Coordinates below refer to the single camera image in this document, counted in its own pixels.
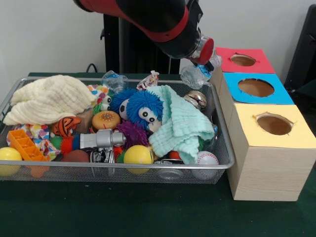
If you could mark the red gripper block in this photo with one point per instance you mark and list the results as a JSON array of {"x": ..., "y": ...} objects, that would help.
[{"x": 208, "y": 50}]

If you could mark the crushed clear plastic bottle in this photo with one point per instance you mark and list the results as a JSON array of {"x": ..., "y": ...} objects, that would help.
[{"x": 192, "y": 76}]

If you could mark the cream waffle cloth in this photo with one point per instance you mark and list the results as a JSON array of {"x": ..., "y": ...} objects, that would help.
[{"x": 44, "y": 101}]

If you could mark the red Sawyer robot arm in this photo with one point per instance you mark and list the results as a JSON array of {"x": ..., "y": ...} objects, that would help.
[{"x": 158, "y": 22}]

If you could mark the wooden box with three holes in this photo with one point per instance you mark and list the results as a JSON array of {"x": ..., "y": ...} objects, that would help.
[{"x": 269, "y": 172}]

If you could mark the shallow clear mesh bin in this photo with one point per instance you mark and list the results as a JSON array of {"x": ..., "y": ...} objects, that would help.
[{"x": 98, "y": 174}]

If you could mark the mint green waffle cloth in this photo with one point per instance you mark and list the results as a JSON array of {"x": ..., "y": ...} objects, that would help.
[{"x": 182, "y": 123}]

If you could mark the blue spiky toy with eyes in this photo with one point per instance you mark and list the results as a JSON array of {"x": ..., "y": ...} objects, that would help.
[{"x": 143, "y": 103}]

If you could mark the white toy baseball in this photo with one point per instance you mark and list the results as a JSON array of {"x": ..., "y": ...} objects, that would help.
[{"x": 207, "y": 158}]

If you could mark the black chair back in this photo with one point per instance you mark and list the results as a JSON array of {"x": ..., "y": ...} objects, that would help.
[{"x": 306, "y": 49}]

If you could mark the yellow ball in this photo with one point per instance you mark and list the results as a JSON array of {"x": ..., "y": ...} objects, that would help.
[
  {"x": 10, "y": 155},
  {"x": 138, "y": 154}
]

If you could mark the toy burger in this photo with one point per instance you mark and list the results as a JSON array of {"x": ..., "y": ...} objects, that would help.
[{"x": 106, "y": 119}]

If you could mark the silver plastic toy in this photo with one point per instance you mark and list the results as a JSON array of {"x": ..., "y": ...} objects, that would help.
[{"x": 103, "y": 139}]

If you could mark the dark green tablecloth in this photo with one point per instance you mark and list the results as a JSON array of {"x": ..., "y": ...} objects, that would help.
[{"x": 148, "y": 209}]

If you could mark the orange tiger striped ball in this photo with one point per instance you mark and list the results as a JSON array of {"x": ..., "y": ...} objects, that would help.
[{"x": 65, "y": 126}]

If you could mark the long orange toy brick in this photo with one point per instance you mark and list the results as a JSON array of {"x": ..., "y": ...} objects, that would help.
[{"x": 24, "y": 145}]

